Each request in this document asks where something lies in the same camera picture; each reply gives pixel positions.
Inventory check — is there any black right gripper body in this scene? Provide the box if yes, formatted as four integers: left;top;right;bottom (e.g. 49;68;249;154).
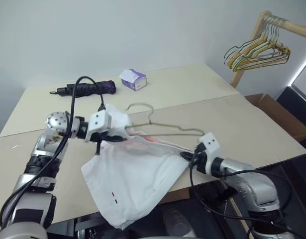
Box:
192;143;207;172

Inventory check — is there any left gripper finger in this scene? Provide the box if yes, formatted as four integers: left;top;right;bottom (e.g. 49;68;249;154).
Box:
107;135;126;143

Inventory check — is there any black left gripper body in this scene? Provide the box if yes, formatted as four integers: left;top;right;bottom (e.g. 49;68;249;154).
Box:
91;132;109;155

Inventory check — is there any olive green wire hanger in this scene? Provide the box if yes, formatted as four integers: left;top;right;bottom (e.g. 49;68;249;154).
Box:
123;102;206;137

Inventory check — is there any white cloth garment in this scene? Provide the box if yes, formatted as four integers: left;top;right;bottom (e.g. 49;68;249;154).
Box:
81;104;195;231

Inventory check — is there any folded dark purple umbrella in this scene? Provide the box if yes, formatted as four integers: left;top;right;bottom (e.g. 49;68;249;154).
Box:
49;79;117;99

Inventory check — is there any purple white tissue pack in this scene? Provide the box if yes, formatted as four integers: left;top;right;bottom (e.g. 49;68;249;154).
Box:
119;68;147;92

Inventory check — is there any dark grey rounded shape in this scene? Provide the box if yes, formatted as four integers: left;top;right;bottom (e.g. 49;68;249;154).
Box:
163;208;198;239

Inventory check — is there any brown cardboard box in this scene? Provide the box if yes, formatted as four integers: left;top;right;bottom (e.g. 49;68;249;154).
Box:
244;93;306;143

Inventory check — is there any black cabinet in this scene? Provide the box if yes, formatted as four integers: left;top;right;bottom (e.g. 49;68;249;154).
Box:
276;85;306;120

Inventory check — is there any wooden clothes rack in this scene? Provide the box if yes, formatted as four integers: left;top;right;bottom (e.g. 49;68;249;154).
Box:
229;10;306;89

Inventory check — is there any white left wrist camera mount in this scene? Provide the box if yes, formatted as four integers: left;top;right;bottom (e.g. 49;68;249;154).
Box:
84;110;111;144

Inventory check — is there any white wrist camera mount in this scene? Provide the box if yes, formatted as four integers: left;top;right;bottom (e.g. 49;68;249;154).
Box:
198;132;221;175
84;110;111;144

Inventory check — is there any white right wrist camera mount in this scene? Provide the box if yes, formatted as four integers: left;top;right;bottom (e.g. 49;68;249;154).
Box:
198;132;221;175

